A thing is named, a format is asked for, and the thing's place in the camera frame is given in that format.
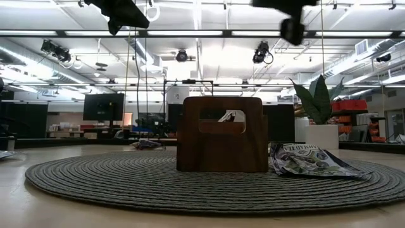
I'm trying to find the round grey woven mat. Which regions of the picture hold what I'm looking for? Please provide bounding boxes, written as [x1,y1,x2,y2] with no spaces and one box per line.
[24,149,405,217]

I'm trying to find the black monitor on stand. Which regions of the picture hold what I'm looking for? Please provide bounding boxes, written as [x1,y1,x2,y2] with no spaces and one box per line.
[82,92,125,137]

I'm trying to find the wooden tea organizer box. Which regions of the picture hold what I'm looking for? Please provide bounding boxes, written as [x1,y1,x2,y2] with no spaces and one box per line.
[176,96,270,174]

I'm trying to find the snake plant in white pot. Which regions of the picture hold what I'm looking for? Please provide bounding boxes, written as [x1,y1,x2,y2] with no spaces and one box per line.
[289,74,346,150]

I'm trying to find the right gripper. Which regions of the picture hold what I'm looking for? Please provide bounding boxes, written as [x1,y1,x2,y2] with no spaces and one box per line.
[251,0,319,10]

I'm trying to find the black background robot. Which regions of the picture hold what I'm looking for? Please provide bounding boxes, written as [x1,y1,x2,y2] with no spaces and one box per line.
[135,112,173,137]

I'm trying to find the shelf with orange bins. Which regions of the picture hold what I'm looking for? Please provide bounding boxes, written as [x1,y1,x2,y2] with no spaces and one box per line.
[337,110,387,143]

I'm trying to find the tan tea packet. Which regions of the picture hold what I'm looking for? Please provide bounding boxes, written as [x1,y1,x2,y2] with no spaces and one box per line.
[130,138,167,151]

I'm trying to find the black overhead frame bar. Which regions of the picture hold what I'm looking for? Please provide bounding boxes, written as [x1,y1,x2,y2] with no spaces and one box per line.
[0,29,405,39]

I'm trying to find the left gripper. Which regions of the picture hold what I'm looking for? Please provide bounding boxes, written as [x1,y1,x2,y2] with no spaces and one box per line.
[84,0,150,36]

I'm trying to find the white cylinder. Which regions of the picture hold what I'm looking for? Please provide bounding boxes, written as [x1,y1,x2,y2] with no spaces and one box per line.
[294,117,310,143]

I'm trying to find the black aluminium table frame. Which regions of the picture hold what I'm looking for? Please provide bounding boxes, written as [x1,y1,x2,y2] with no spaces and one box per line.
[0,136,405,155]

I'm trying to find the thin yellowish hanging rope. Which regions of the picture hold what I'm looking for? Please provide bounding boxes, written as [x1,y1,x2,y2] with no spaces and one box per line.
[121,27,132,130]

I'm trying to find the red storage bins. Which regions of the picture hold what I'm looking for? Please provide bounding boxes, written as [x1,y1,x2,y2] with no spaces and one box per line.
[330,99,368,112]

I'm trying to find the grey green tea packet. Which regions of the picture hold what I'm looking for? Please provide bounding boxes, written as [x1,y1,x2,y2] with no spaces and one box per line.
[269,141,373,180]

